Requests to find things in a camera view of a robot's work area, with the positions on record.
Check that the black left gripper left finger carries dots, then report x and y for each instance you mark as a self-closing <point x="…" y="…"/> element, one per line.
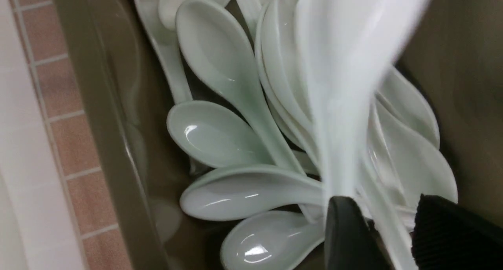
<point x="349" y="244"/>

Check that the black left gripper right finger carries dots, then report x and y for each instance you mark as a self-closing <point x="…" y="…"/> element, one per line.
<point x="449" y="237"/>

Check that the white ceramic soup spoon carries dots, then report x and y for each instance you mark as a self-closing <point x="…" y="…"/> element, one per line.
<point x="346" y="47"/>

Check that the pile of white spoons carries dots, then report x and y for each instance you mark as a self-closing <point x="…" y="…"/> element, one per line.
<point x="245" y="184"/>

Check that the pink checkered tablecloth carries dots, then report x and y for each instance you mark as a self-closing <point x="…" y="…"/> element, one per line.
<point x="73" y="147"/>

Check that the olive green plastic bin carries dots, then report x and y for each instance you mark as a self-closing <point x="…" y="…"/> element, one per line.
<point x="454" y="58"/>

